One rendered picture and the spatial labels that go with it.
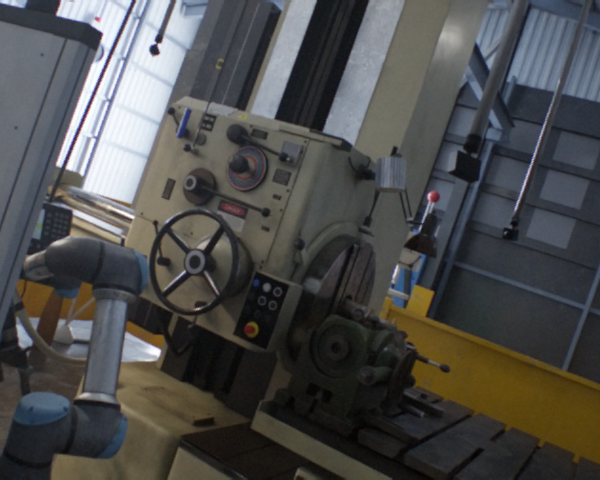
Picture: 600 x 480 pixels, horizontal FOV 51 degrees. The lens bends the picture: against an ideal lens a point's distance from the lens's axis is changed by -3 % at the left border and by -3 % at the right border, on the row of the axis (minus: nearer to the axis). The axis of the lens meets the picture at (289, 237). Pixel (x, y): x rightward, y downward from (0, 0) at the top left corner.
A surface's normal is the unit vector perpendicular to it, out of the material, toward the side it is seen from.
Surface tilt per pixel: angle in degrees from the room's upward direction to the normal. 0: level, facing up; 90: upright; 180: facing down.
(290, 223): 90
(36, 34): 90
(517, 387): 90
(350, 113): 90
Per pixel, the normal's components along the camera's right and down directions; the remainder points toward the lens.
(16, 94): -0.33, -0.10
